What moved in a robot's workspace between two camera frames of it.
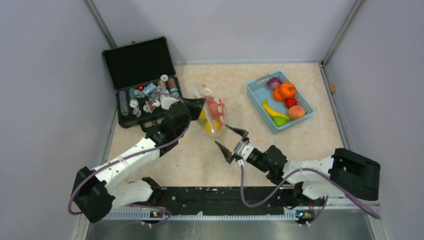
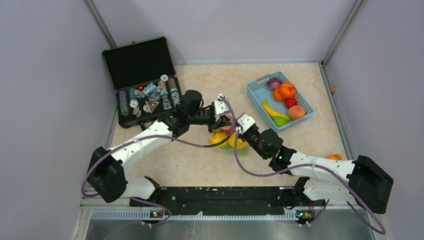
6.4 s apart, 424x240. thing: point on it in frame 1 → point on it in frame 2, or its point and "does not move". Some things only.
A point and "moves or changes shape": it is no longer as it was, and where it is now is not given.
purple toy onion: [273, 82] does not move
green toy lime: [279, 120] does not move
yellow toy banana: [267, 107] does not move
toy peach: [295, 112] does not move
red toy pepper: [290, 102] does not move
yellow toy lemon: [212, 126] moves or changes shape
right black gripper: [243, 133] → [244, 134]
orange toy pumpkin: [286, 90] does not move
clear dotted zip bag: [212, 118] moves or changes shape
